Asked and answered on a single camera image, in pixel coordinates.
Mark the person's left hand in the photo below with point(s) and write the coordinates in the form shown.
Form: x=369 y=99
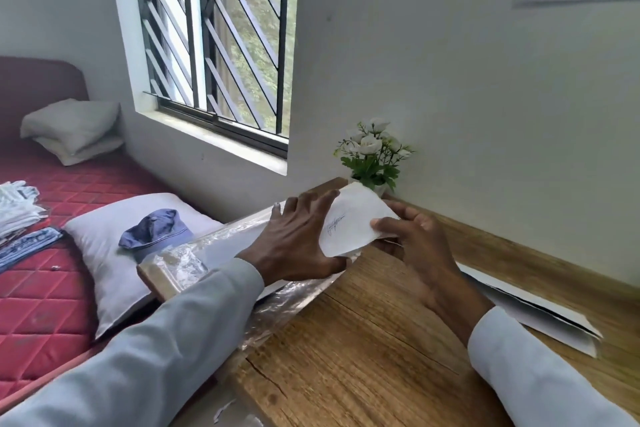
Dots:
x=290 y=246

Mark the person's right hand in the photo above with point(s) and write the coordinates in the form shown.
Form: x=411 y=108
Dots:
x=425 y=251

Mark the white envelope with blue scribble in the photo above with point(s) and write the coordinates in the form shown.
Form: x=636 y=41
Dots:
x=355 y=221

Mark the plastic-wrapped white envelope pack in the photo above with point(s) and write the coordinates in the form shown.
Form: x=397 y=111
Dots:
x=200 y=251

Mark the stack of printed papers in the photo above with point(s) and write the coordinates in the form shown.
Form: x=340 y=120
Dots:
x=540 y=321

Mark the person's left forearm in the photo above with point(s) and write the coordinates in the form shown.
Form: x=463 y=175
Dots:
x=150 y=356

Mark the person's right forearm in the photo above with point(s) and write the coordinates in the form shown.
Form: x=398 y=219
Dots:
x=525 y=371

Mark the potted white flower plant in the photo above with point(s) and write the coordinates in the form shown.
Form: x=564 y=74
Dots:
x=372 y=161

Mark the white window sill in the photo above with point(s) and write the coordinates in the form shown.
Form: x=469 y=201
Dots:
x=210 y=141

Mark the blue denim cap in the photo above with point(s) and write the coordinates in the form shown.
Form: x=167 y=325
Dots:
x=155 y=231

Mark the black framed window with grille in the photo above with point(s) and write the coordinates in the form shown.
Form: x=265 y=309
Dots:
x=225 y=111

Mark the large white pillow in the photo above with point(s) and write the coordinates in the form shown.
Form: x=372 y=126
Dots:
x=105 y=251

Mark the bed with red cover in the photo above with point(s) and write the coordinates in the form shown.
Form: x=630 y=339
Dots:
x=50 y=301

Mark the grey white pillow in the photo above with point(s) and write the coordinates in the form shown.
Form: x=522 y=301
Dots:
x=70 y=126

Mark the blue patterned cloth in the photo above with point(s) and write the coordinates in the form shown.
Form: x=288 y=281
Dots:
x=27 y=246

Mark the folded white cloth pile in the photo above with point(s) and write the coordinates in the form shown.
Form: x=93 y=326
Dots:
x=17 y=206

